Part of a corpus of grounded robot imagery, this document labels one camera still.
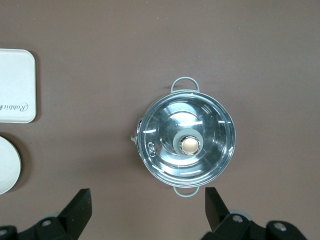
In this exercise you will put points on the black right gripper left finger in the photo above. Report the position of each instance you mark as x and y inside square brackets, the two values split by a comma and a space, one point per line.
[72, 215]

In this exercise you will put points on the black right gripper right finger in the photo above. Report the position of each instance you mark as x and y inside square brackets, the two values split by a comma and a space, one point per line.
[220, 217]

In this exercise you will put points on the cream round plate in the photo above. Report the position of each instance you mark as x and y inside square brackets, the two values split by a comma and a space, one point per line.
[7, 165]

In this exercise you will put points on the cream rabbit print tray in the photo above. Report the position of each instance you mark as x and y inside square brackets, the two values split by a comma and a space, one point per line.
[17, 80]

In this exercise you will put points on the glass pot lid with knob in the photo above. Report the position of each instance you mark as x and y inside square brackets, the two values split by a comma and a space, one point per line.
[170, 160]

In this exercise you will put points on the steel electric cooking pot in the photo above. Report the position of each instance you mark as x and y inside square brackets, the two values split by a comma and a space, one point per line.
[143, 117]

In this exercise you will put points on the brown table cover mat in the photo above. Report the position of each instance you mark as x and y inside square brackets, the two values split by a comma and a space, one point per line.
[125, 50]

